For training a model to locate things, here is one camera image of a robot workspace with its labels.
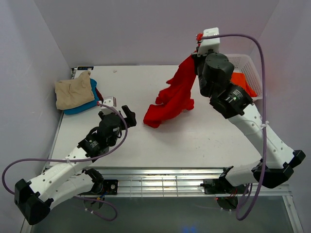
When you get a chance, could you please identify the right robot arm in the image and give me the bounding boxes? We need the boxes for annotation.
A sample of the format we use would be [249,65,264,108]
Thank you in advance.
[191,50,306,193]

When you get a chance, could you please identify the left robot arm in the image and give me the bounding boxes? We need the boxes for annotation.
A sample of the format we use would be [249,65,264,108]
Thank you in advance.
[14,105,137,225]

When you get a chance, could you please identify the orange t shirt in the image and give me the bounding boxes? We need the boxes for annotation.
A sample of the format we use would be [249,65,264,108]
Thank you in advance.
[231,72,257,98]

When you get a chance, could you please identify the white plastic basket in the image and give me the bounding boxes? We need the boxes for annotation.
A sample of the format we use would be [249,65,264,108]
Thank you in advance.
[226,54,262,101]

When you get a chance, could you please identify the dark red folded t shirt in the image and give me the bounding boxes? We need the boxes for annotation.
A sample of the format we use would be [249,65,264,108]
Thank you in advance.
[95,88,104,101]

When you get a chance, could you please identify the blue folded t shirt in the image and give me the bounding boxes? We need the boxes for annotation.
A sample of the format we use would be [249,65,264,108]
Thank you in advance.
[63,78,100,116]

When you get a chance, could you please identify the beige folded t shirt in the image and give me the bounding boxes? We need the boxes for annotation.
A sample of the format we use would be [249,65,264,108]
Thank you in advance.
[55,70,95,110]

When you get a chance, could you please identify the blue label sticker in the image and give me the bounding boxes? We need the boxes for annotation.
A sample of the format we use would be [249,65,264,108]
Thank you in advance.
[77,66,94,70]

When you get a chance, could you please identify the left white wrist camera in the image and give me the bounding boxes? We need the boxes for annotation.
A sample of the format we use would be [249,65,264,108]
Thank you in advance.
[97,96,117,115]

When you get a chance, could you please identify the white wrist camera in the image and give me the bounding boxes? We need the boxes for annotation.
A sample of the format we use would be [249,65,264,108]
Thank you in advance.
[97,96,117,115]
[196,27,220,56]

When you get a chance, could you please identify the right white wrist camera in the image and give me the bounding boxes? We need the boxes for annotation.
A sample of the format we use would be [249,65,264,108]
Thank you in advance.
[196,27,220,56]

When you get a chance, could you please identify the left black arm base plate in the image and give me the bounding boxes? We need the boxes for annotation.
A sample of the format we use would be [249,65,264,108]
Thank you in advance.
[98,179,119,195]

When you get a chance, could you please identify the aluminium frame rail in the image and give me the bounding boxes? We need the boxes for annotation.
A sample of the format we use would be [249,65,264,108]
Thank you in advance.
[41,167,292,198]

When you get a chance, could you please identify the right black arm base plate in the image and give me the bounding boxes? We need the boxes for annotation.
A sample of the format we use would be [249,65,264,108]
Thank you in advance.
[200,179,247,194]

